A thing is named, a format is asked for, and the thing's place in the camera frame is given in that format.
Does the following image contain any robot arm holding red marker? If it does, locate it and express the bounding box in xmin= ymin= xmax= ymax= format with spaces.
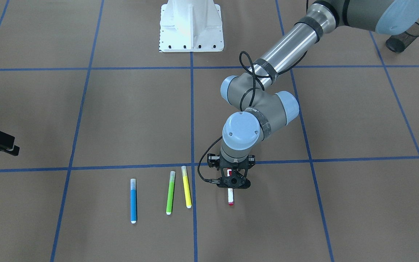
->
xmin=197 ymin=0 xmax=419 ymax=189

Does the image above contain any black mesh cup red side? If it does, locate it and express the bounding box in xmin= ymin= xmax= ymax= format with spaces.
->
xmin=385 ymin=22 xmax=419 ymax=53

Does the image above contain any blue marker pen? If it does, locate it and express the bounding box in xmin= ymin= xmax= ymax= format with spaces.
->
xmin=130 ymin=178 xmax=137 ymax=224

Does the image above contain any green marker pen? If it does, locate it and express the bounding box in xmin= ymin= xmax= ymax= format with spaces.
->
xmin=165 ymin=171 xmax=176 ymax=215

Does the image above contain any brown paper table cover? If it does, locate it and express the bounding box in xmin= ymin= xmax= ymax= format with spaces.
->
xmin=0 ymin=0 xmax=419 ymax=262

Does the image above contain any yellow marker pen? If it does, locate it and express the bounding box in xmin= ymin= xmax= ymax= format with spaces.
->
xmin=181 ymin=166 xmax=192 ymax=209

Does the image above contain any black gripper red side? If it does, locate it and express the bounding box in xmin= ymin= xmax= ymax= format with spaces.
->
xmin=207 ymin=153 xmax=256 ymax=189

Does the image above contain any red marker pen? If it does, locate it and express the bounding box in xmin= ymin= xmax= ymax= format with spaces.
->
xmin=227 ymin=188 xmax=234 ymax=206

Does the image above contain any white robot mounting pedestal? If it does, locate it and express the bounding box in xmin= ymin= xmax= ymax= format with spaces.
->
xmin=159 ymin=0 xmax=224 ymax=52

